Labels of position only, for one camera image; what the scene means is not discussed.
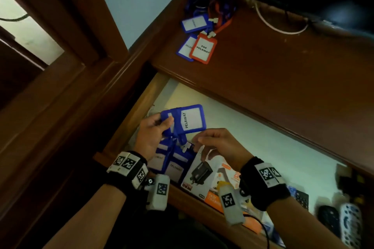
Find thin black cord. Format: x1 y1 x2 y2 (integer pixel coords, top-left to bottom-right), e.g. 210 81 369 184
0 14 30 22

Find white charger box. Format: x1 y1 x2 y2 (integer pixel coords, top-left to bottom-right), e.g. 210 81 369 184
180 146 214 200

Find black right wristband with markers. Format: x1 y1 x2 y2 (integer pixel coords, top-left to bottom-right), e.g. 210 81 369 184
239 157 292 211

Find large white remote control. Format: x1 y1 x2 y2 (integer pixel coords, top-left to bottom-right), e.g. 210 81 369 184
339 202 363 249

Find person's right hand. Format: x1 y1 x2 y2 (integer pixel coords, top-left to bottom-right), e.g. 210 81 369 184
192 128 254 172

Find small yellow flashlight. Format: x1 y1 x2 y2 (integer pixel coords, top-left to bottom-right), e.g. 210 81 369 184
353 170 366 205

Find wooden drawer with white bottom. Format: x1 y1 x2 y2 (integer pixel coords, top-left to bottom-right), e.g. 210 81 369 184
93 72 374 249

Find black plug adapter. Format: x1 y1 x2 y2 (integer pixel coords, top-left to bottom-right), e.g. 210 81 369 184
339 175 360 194

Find stack of stored blue badges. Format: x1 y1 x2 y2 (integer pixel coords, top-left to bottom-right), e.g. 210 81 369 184
147 138 197 184

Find person's right forearm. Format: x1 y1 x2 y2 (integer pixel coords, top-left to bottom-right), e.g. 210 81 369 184
266 196 348 249

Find person's left hand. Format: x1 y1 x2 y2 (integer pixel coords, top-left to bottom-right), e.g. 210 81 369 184
133 116 175 161

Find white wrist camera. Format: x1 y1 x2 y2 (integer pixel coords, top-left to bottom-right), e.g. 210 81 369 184
217 181 249 226
145 173 171 211

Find white cream tube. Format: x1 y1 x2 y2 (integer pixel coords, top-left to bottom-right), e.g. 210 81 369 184
261 212 275 240

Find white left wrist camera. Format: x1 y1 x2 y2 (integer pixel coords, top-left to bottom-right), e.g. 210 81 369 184
145 173 171 211

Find thin beige cable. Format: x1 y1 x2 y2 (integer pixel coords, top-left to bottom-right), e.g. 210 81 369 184
254 2 309 35

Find wide black remote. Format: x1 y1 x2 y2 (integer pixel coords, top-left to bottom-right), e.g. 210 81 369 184
318 205 341 238

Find black wristband with markers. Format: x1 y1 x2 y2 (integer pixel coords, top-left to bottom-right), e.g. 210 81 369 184
239 157 292 211
106 151 149 197

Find slim black remote control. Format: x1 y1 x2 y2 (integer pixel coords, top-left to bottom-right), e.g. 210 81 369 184
295 190 310 210

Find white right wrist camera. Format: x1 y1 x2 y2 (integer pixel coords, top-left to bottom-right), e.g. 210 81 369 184
217 181 249 226

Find black left wristband with markers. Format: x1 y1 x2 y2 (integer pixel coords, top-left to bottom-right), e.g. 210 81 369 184
106 151 149 197

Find black right camera cable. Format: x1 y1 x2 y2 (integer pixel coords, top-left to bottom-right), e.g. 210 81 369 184
244 214 271 249

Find person's left forearm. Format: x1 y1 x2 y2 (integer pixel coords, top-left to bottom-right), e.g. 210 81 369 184
44 184 127 249

